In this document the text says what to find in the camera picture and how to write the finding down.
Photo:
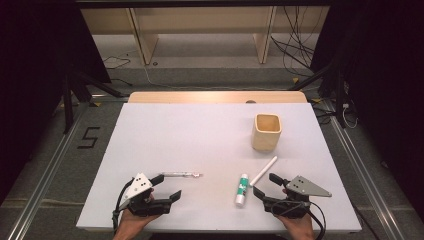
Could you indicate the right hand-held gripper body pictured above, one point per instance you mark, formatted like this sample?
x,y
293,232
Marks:
x,y
300,186

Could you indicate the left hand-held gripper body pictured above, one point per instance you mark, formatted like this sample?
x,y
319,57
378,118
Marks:
x,y
138,188

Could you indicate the white pen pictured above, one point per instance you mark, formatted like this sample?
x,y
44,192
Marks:
x,y
265,170

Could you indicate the white green glue stick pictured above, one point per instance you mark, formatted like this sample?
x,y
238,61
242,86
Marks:
x,y
242,191

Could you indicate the beige square cup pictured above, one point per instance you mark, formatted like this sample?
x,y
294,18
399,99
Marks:
x,y
265,141

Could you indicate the person's left hand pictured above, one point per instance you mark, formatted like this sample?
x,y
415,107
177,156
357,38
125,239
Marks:
x,y
130,226

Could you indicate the person's right hand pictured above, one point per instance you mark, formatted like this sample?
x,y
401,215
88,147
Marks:
x,y
301,228

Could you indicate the white table board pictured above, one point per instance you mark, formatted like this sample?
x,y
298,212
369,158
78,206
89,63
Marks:
x,y
183,140

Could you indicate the dark table grommet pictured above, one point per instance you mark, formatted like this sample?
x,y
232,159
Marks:
x,y
250,101

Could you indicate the wooden table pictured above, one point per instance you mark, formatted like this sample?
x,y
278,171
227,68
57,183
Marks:
x,y
200,97

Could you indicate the black metal stand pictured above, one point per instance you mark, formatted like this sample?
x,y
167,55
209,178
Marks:
x,y
340,100
68,110

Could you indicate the dark curtain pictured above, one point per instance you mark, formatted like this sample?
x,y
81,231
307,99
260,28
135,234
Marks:
x,y
390,83
30,83

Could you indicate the beige wooden shelf unit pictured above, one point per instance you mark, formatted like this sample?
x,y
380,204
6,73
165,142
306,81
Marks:
x,y
146,40

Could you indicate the aluminium floor rail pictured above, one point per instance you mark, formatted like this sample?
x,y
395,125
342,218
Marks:
x,y
363,173
43,180

